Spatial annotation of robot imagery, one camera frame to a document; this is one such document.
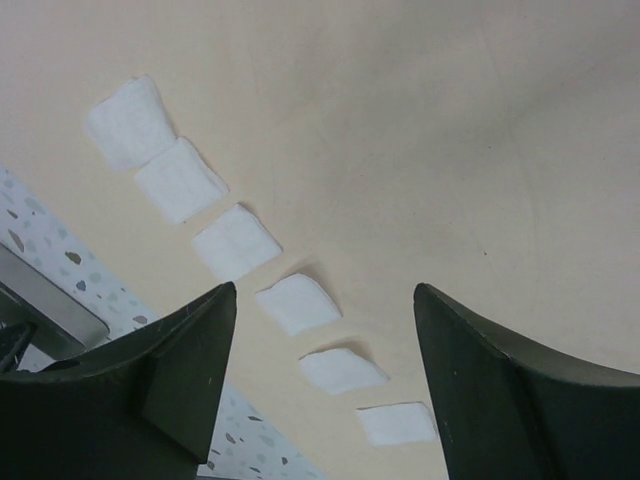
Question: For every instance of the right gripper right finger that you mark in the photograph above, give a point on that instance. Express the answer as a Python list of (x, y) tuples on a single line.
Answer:
[(508, 407)]

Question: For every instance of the white gauze pad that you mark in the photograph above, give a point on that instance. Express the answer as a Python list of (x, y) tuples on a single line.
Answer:
[(235, 244), (130, 127), (298, 303), (397, 424), (338, 371), (179, 183)]

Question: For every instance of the beige surgical drape cloth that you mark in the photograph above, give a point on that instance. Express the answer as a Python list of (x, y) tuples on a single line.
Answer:
[(489, 148)]

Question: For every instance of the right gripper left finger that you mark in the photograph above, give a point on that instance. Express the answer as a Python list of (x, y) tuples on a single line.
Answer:
[(143, 406)]

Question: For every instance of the metal instrument tray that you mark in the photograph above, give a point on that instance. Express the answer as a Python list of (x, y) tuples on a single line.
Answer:
[(63, 327)]

